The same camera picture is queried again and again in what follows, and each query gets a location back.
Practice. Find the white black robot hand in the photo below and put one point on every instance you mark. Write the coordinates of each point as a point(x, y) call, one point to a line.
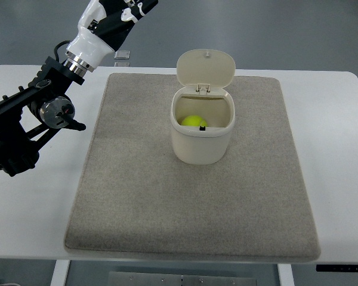
point(102, 29)

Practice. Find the yellow tennis ball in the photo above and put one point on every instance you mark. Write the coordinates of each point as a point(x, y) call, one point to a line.
point(194, 121)

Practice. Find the metal floor socket plate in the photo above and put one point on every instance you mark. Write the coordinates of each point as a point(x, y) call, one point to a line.
point(122, 55)

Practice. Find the beige lidded plastic bin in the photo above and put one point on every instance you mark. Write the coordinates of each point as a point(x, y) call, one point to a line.
point(204, 74)

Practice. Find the grey felt mat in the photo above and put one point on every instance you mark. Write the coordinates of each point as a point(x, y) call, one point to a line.
point(136, 196)

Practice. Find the white table leg left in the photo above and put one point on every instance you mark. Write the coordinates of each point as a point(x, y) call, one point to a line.
point(60, 273)

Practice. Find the white table leg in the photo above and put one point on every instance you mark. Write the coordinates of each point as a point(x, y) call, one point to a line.
point(60, 273)
point(285, 275)

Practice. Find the white table leg right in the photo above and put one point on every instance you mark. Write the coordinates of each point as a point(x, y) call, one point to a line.
point(285, 275)

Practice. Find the black table control panel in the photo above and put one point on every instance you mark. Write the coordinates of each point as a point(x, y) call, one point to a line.
point(337, 268)

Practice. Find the grey metal base plate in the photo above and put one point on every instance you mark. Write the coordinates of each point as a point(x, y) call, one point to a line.
point(138, 278)

